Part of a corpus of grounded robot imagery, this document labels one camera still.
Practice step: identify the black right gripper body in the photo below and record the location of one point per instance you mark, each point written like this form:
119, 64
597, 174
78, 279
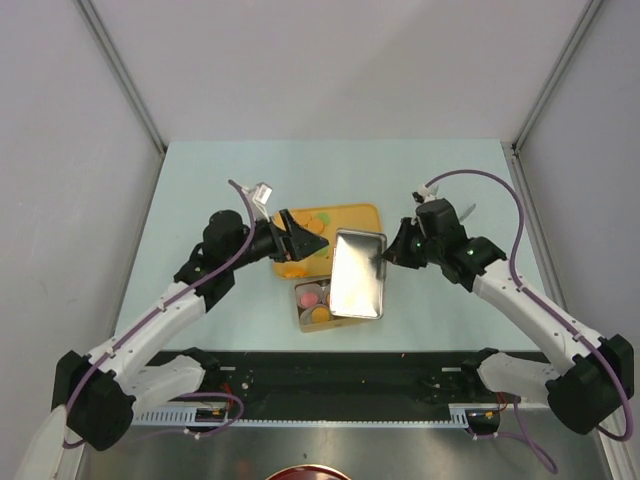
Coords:
434, 250

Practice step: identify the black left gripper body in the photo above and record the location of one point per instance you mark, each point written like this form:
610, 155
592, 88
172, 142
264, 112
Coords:
268, 243

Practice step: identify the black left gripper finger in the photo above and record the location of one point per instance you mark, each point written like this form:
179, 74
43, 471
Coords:
299, 252
297, 233

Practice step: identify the pink sandwich cookie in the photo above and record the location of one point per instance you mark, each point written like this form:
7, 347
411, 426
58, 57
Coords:
307, 300

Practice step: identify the silver metal tongs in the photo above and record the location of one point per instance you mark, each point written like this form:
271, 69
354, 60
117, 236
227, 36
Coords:
466, 212

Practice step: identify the silver tin lid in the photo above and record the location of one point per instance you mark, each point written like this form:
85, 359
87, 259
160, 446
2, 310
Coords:
358, 274

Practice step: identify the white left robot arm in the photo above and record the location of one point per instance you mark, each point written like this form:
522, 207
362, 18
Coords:
104, 389

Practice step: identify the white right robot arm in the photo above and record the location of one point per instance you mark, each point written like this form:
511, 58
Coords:
585, 378

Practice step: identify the orange fish shaped cookie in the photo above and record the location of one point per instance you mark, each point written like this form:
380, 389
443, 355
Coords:
294, 272

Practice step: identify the green sandwich cookie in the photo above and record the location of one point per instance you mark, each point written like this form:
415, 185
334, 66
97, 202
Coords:
323, 253
324, 217

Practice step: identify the yellow plastic tray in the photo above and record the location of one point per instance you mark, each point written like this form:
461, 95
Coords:
356, 216

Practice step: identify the white paper cupcake liner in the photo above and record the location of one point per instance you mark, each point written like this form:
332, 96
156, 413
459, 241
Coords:
310, 287
304, 319

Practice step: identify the yellow cookie tin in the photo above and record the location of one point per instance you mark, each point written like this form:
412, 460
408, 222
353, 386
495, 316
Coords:
336, 321

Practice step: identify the red round object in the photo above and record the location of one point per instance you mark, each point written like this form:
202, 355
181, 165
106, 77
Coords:
308, 472

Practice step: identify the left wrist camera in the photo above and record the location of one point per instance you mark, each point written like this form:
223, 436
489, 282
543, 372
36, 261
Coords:
258, 197

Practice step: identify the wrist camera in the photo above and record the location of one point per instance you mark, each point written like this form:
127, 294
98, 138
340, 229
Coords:
258, 197
425, 192

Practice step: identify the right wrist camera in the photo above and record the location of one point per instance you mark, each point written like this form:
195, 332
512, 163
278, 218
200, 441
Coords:
425, 192

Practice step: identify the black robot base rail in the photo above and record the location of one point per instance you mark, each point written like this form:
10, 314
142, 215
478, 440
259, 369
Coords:
345, 386

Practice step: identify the white cable duct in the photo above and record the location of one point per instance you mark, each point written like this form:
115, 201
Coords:
201, 417

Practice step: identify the aluminium frame post left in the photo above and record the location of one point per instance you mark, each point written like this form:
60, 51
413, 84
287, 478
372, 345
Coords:
108, 49

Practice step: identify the aluminium frame post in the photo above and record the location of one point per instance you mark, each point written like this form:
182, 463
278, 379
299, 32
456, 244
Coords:
559, 70
108, 49

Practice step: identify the aluminium frame post right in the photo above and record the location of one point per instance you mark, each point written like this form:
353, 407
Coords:
559, 70

